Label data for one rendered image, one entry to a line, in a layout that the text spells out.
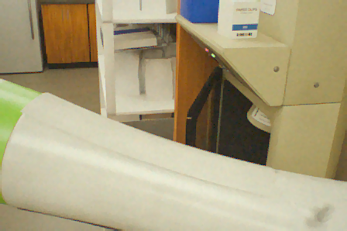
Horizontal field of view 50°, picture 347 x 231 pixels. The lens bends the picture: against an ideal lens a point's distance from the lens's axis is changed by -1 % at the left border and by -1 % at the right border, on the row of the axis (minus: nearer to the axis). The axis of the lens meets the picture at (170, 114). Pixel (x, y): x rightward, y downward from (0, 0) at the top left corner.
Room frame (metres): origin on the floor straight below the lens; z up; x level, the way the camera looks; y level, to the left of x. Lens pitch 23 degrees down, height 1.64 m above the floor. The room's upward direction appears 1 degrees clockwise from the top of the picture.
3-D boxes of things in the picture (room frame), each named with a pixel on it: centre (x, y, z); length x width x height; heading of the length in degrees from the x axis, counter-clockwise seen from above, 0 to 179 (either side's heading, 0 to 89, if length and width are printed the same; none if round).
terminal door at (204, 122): (0.73, -0.07, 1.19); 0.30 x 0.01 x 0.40; 165
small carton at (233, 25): (0.66, -0.11, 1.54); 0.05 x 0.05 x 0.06; 21
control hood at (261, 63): (0.72, -0.09, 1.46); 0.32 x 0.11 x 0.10; 13
